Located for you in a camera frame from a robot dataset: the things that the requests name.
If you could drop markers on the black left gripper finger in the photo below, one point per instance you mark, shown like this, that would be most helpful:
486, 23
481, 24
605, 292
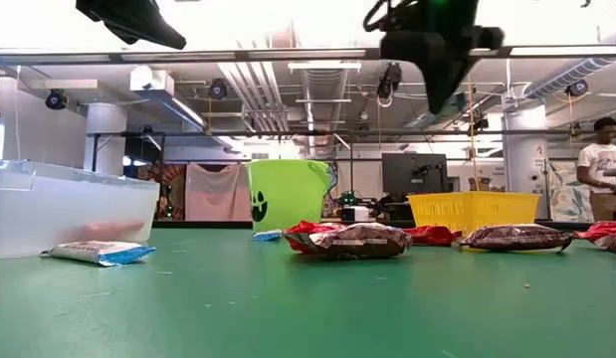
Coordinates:
133, 22

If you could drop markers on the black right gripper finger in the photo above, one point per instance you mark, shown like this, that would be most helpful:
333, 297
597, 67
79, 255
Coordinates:
442, 84

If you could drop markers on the brown PayDay candy bar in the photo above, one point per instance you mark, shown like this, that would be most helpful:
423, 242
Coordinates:
362, 241
516, 237

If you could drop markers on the red KitKat candy wrapper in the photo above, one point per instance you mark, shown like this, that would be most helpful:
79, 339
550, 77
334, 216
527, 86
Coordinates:
307, 229
603, 231
432, 234

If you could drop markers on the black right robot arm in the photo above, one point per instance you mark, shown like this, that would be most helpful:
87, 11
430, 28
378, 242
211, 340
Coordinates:
437, 12

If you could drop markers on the green halloween bucket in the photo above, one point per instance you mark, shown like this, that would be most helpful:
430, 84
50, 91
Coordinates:
287, 194

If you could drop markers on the white blue Hershey's candy bar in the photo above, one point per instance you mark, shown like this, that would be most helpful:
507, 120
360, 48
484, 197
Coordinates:
267, 235
98, 251

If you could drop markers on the black computer monitor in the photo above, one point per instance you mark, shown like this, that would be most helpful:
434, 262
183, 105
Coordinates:
414, 171

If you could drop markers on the white round column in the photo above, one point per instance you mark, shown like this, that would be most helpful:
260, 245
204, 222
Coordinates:
105, 134
525, 159

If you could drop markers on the yellow plastic basket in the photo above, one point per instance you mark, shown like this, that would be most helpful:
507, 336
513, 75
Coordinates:
472, 209

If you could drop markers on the white box device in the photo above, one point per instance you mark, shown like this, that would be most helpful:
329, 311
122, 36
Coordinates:
355, 214

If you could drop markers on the person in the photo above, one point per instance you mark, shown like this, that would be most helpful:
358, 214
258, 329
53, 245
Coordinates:
601, 164

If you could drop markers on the pink hanging cloth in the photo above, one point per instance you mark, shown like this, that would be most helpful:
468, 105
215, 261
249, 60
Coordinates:
218, 191

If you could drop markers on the clear plastic bin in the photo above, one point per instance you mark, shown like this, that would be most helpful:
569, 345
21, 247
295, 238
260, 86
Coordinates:
39, 199

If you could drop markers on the grey overhead frame beam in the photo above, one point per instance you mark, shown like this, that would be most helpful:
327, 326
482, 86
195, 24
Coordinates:
188, 54

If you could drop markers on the silver ribbed air duct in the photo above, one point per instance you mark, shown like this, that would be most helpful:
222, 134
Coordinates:
566, 77

